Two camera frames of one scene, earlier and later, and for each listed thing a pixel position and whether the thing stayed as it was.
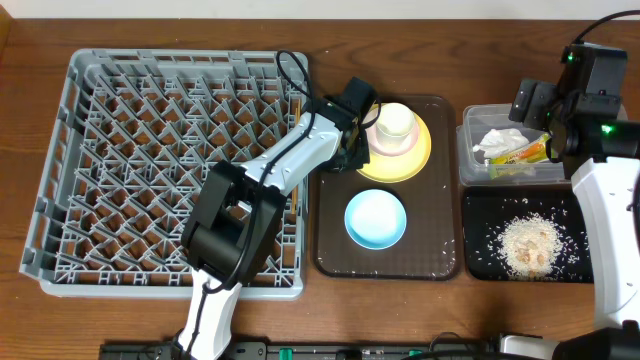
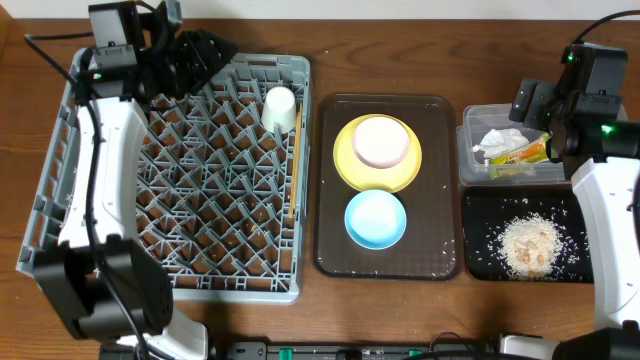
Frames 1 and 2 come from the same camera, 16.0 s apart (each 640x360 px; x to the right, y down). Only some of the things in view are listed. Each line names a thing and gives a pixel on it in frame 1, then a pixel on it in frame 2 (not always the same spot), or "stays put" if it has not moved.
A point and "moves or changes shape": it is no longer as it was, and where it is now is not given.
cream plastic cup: [395, 123] -> [279, 109]
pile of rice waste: [529, 245] stays put
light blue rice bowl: [375, 219] stays put
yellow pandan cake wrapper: [534, 152] stays put
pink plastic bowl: [380, 147] moves or changes shape
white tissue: [501, 141] stays put
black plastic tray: [525, 234] stays put
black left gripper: [353, 151] -> [195, 55]
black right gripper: [531, 100] stays put
